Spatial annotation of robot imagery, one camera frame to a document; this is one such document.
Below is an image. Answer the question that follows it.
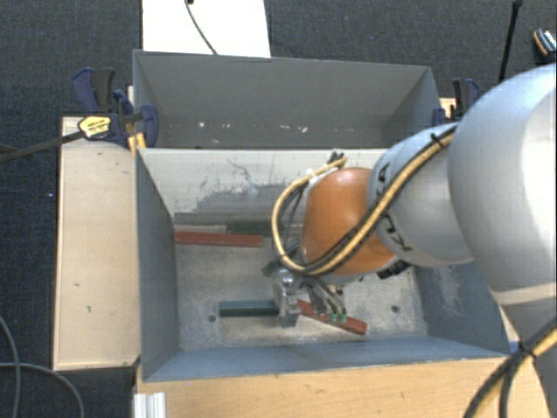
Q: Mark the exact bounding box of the grey metal bin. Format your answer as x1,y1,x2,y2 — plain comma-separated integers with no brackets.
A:
131,49,513,383

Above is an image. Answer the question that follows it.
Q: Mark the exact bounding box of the pale wood board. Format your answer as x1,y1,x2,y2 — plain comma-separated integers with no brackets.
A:
51,115,143,372

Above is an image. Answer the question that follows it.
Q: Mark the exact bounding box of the black cylinder on white bracket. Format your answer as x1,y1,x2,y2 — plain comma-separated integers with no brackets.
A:
375,260,411,280

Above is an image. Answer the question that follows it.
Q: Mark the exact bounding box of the red-brown flat block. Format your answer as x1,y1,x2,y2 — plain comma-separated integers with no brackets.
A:
295,299,368,336
174,231,265,249

